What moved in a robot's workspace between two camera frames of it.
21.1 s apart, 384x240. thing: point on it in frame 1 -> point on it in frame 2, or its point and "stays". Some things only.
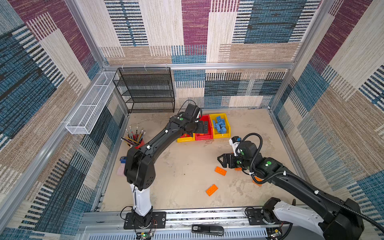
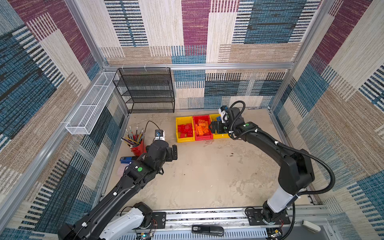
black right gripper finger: [224, 163] -> [213, 127]
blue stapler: [123, 159] stays
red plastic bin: [209, 135] stays
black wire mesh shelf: [146, 89] stays
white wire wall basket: [82, 121] stays
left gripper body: [200, 128] -> [169, 156]
